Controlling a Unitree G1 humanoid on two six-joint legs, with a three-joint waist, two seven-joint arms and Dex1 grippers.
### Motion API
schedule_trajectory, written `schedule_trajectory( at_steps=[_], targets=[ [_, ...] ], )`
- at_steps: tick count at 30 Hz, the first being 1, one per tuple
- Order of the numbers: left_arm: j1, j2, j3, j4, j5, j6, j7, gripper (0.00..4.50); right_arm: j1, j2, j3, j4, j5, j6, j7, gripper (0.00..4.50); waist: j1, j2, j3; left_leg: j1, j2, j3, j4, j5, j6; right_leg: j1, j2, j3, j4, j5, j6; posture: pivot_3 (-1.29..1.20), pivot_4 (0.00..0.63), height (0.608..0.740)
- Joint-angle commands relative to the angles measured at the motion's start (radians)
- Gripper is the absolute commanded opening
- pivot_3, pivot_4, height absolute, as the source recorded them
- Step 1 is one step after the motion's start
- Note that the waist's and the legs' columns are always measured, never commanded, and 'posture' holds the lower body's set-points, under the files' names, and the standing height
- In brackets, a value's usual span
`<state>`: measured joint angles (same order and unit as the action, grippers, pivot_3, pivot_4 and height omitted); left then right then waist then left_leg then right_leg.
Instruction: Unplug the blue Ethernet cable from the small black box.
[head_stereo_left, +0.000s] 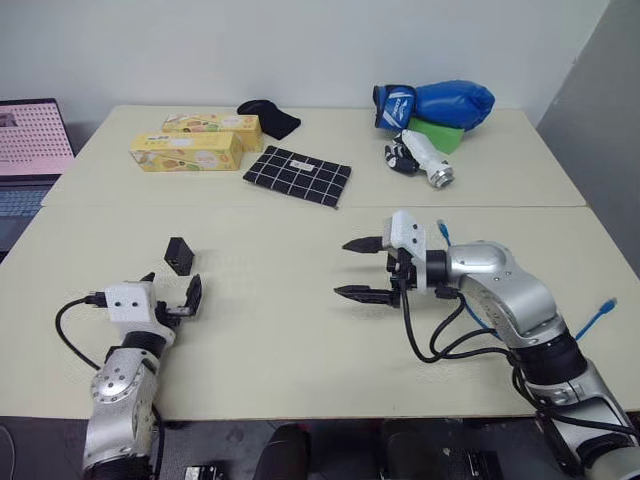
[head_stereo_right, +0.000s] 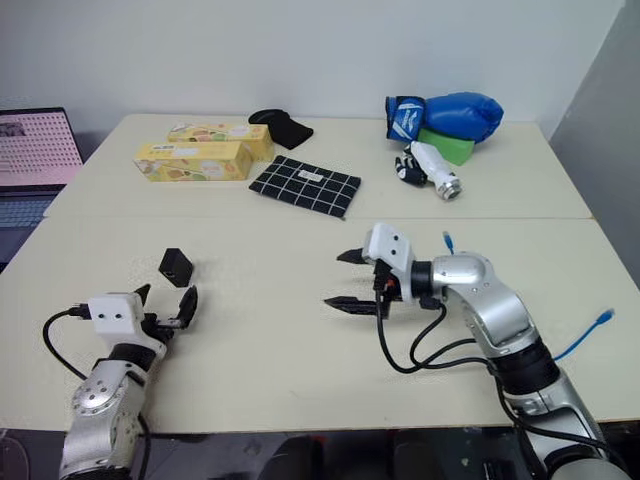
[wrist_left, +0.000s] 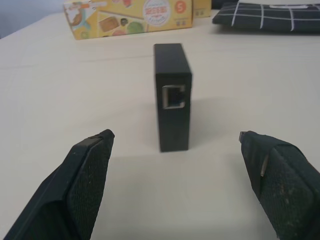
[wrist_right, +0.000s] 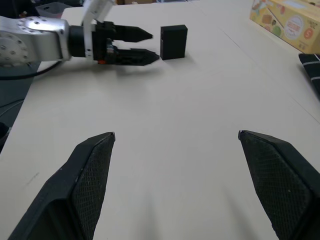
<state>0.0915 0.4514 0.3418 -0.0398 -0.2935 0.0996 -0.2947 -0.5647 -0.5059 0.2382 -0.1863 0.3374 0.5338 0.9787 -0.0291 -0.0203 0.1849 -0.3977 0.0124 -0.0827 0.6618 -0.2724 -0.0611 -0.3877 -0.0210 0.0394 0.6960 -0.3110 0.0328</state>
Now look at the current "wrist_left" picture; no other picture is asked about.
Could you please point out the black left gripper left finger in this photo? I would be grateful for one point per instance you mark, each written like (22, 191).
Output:
(75, 190)

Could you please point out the plain yellow cardboard box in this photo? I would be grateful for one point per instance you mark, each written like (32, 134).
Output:
(202, 8)

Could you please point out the black white-checked fabric pouch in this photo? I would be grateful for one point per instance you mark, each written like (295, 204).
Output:
(270, 15)

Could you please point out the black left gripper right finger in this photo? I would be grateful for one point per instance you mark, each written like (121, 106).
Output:
(282, 185)

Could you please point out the small black Ethernet adapter box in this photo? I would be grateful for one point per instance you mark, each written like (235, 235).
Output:
(172, 100)

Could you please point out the yellow printed cardboard box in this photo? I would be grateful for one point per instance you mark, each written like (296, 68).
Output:
(130, 17)

